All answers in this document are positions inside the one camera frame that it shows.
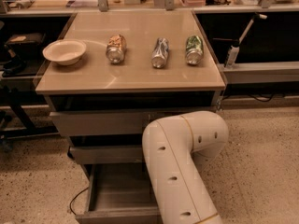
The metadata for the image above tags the brown patterned can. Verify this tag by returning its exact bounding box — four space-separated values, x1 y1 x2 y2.
106 35 126 63

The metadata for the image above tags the grey metal shelf rail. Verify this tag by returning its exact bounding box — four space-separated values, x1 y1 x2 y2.
219 62 299 84

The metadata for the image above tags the white bottle with wand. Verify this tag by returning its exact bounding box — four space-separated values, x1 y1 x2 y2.
223 13 267 68

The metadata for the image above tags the grey middle drawer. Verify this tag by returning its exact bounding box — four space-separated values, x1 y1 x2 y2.
70 146 143 164

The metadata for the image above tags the dark box on shelf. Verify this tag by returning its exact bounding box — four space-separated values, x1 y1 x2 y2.
6 33 45 46

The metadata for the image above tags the grey drawer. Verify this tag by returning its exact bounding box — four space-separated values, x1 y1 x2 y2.
76 162 163 224
70 146 143 164
50 110 216 136

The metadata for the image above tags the green can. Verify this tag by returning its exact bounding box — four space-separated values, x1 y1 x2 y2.
185 35 204 65

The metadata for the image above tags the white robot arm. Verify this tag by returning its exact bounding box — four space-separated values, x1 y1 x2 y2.
142 111 229 224

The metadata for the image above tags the grey drawer cabinet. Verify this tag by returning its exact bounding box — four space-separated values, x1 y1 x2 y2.
35 9 226 224

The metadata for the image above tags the grey bottom drawer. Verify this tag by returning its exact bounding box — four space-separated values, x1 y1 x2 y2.
76 162 163 224

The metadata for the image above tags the silver blue can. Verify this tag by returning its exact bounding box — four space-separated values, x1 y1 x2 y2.
151 37 169 69

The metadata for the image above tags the black floor cable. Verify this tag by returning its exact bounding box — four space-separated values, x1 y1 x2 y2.
68 186 90 217

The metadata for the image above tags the grey top drawer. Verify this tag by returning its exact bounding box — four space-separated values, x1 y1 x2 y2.
50 110 216 136

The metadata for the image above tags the white bowl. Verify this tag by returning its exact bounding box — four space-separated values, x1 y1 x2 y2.
43 39 87 65

